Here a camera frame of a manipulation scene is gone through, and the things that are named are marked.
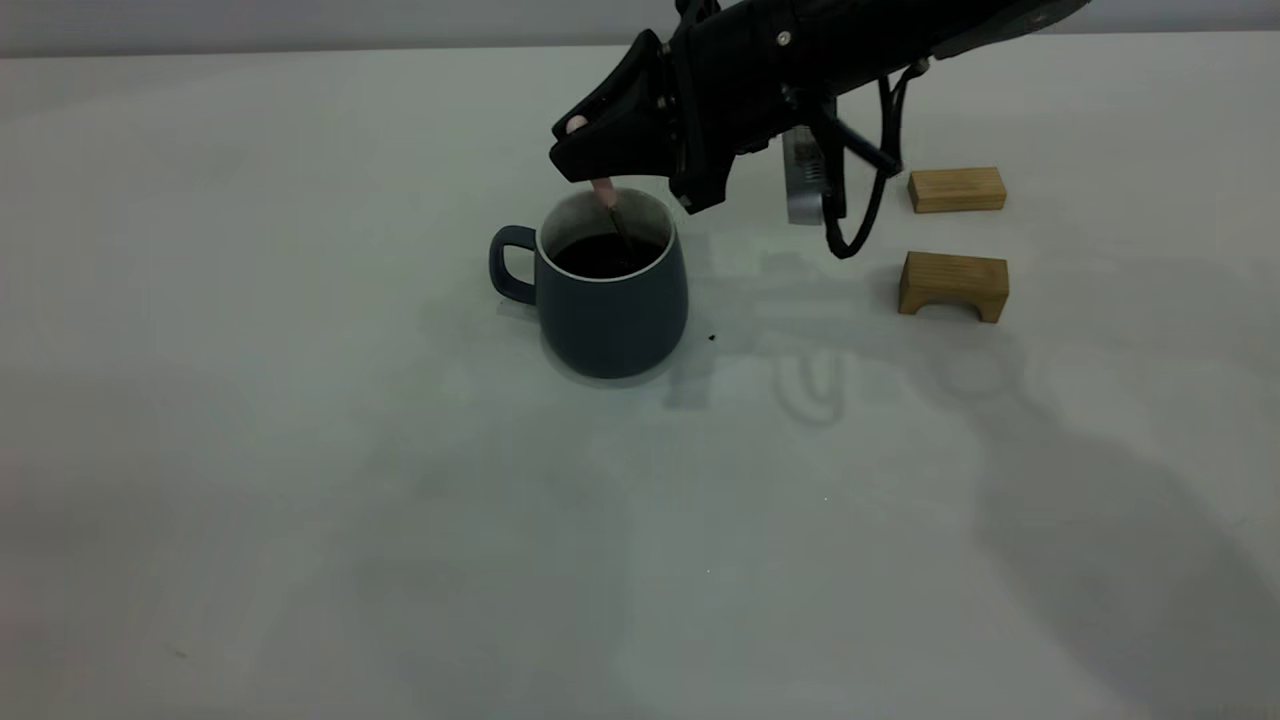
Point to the flat rectangular wooden block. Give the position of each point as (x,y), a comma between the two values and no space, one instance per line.
(957,190)

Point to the dark grey ceramic mug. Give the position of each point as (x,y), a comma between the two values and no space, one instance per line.
(610,320)

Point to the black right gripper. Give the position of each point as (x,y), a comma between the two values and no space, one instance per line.
(800,50)

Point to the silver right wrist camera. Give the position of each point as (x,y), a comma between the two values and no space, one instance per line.
(805,190)

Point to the arched wooden block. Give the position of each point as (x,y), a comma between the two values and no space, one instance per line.
(955,272)

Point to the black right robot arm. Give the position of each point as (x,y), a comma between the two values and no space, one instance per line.
(1000,20)

